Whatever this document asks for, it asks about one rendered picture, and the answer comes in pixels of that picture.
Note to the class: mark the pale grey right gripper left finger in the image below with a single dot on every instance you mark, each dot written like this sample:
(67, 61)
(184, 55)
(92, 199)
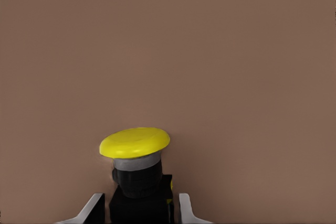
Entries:
(92, 208)

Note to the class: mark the yellow push button black base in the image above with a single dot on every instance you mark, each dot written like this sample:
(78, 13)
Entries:
(136, 155)

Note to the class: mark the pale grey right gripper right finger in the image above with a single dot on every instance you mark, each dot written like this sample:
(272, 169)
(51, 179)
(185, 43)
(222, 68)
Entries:
(185, 210)

